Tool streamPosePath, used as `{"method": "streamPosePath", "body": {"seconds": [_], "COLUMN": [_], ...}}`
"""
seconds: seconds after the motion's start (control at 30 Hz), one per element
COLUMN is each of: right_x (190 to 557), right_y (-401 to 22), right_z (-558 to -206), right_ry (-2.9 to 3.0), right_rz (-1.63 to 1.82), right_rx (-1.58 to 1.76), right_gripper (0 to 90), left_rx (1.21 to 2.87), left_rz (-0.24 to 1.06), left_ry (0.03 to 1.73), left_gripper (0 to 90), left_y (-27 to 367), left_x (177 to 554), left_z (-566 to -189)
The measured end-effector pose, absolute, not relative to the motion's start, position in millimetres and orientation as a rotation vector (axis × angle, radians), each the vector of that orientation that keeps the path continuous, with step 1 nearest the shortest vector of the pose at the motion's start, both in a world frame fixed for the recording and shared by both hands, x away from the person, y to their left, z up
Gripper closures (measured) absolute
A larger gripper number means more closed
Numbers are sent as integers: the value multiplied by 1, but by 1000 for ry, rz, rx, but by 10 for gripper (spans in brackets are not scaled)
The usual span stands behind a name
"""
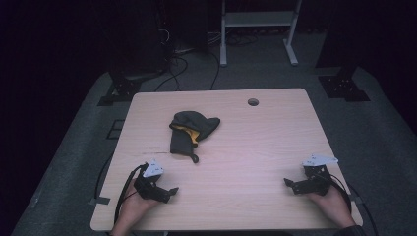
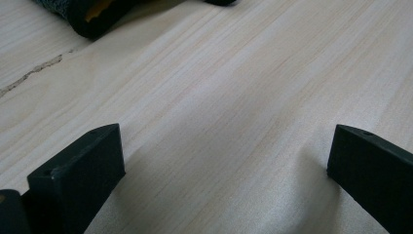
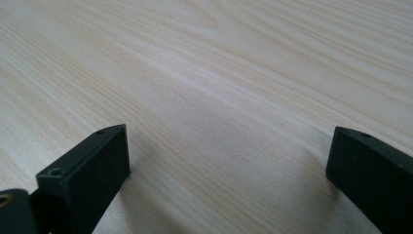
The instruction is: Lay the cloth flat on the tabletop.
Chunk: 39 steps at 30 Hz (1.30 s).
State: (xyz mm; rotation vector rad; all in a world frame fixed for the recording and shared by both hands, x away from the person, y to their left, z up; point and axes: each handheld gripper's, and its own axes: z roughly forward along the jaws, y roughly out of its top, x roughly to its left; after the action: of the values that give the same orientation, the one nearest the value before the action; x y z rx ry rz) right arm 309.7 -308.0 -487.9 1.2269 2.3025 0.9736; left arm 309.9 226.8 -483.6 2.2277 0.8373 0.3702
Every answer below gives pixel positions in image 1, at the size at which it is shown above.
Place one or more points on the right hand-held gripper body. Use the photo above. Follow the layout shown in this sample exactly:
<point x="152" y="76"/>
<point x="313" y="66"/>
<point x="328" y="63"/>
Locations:
<point x="314" y="183"/>

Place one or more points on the black stand base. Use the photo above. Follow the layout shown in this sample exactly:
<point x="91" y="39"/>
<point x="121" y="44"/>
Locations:
<point x="123" y="87"/>
<point x="342" y="85"/>

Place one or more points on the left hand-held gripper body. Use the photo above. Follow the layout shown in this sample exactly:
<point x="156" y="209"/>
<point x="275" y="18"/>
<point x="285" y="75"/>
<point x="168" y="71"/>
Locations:
<point x="149" y="187"/>

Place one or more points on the person's left hand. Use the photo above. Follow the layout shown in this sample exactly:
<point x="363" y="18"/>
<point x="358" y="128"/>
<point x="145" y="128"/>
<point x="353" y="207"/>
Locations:
<point x="137" y="206"/>

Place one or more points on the person's right hand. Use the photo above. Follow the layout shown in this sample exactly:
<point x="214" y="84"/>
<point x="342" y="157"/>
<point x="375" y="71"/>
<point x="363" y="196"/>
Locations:
<point x="331" y="205"/>

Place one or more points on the dark grey and yellow towel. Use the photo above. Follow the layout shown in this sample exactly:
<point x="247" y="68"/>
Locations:
<point x="183" y="137"/>

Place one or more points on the white metal stand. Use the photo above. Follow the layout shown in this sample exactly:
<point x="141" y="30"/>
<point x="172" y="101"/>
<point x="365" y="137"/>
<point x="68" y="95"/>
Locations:
<point x="259" y="19"/>

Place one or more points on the grey tape strip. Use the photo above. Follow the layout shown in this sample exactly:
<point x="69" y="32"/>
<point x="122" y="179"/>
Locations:
<point x="100" y="201"/>

